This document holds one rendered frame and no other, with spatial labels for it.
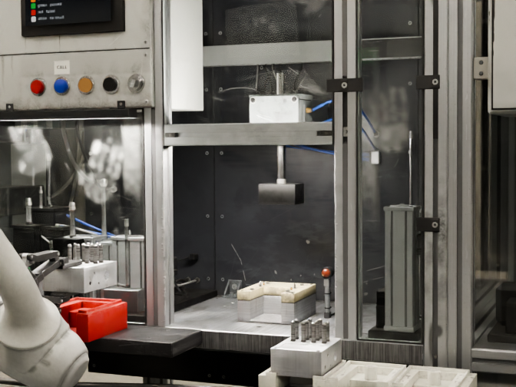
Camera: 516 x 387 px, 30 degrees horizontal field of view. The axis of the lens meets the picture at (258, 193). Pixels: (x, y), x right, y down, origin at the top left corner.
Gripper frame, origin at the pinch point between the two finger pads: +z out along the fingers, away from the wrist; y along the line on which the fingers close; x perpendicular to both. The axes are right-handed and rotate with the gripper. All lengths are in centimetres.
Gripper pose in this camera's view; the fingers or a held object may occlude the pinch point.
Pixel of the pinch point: (67, 278)
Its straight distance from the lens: 192.6
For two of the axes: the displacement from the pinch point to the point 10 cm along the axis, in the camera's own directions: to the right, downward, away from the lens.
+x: -9.3, -0.1, 3.6
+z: 3.6, -0.7, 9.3
